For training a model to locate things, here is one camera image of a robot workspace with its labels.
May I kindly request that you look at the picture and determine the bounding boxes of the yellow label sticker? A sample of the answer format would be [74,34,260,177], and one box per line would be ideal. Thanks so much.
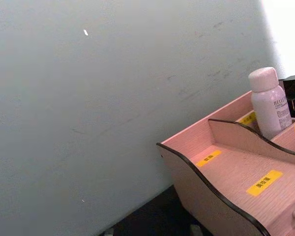
[239,112,257,126]
[245,170,284,197]
[196,149,223,168]

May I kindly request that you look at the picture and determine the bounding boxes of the pink wooden desk organizer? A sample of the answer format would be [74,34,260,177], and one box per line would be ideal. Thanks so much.
[156,90,295,236]

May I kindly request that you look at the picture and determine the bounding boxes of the white plastic bottle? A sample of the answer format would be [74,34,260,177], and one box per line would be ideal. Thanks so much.
[248,66,293,140]

